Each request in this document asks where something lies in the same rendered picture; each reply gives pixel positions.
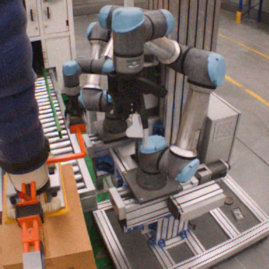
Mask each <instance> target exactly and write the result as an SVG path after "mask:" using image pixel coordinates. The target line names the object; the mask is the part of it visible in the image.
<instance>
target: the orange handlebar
mask: <svg viewBox="0 0 269 269"><path fill-rule="evenodd" d="M76 134H77V137H78V142H79V145H80V149H81V152H79V153H73V154H69V155H65V156H58V157H54V158H48V159H47V161H46V162H47V164H52V163H61V162H64V161H69V160H75V159H79V158H84V156H86V152H85V147H84V144H83V139H82V136H81V129H80V128H79V127H76ZM21 189H22V192H23V193H24V194H27V185H26V184H25V183H22V184H21ZM31 196H32V200H37V199H36V182H35V181H32V182H31ZM32 226H33V229H32V230H28V223H27V222H24V223H22V243H23V251H24V253H28V252H29V247H30V246H32V245H34V250H35V251H41V248H40V240H41V234H40V232H39V223H38V221H37V220H35V221H32Z"/></svg>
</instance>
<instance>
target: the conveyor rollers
mask: <svg viewBox="0 0 269 269"><path fill-rule="evenodd" d="M47 78H48V84H49V86H50V91H53V86H52V81H51V79H50V77H49V76H47ZM35 83H36V85H35V98H36V100H37V102H38V104H39V120H40V121H41V124H42V125H43V129H44V131H43V132H44V137H45V138H46V139H49V142H50V150H51V153H52V154H53V155H54V156H57V157H58V156H61V155H62V154H65V155H68V154H66V153H69V154H73V153H71V152H72V148H71V147H70V142H69V140H68V135H67V130H66V129H65V125H64V121H63V120H62V117H58V119H59V124H60V127H61V133H62V137H63V139H59V136H58V131H57V126H56V124H55V120H54V117H53V113H52V107H51V105H50V100H49V98H48V96H49V95H48V91H47V89H46V82H45V79H44V77H41V78H38V79H37V80H36V81H35ZM51 95H52V98H53V101H54V106H55V110H56V113H57V115H61V114H60V108H59V105H58V103H57V100H56V97H55V92H51ZM60 142H61V143H60ZM58 143H59V144H58ZM67 146H68V147H67ZM64 147H66V148H64ZM61 148H62V149H61ZM55 149H57V150H55ZM52 150H53V151H52ZM65 155H63V156H65ZM66 163H72V165H73V166H77V162H76V160H70V161H67V162H63V163H62V164H66ZM73 169H74V174H75V173H79V168H78V167H73ZM81 177H82V176H81V175H80V174H76V175H75V179H76V181H81V180H82V178H81ZM76 185H77V188H78V190H80V189H81V190H82V189H84V188H85V184H84V183H83V182H80V183H77V184H76Z"/></svg>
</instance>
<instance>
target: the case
mask: <svg viewBox="0 0 269 269"><path fill-rule="evenodd" d="M62 171H63V177H64V186H65V191H66V196H67V202H68V205H69V213H68V214H60V215H57V216H49V217H47V216H46V213H45V212H44V213H43V215H44V223H43V225H42V226H39V232H40V234H41V240H42V243H43V246H44V249H45V262H46V269H96V265H95V259H94V255H93V251H92V246H91V244H90V240H89V236H88V230H87V227H86V223H85V217H84V215H83V211H82V208H81V201H80V198H79V194H78V188H77V185H76V179H75V175H74V169H73V165H72V163H66V164H62ZM5 182H6V175H4V187H3V188H4V191H5ZM4 191H3V202H2V203H3V207H2V210H3V211H2V234H1V235H2V239H1V240H2V243H1V244H2V252H1V253H2V266H3V267H4V269H23V267H24V265H23V259H22V257H23V253H24V251H23V243H22V229H21V227H19V225H18V223H9V224H5V223H4V196H5V193H4ZM36 199H37V200H38V202H41V203H45V199H44V193H42V194H40V195H37V196H36Z"/></svg>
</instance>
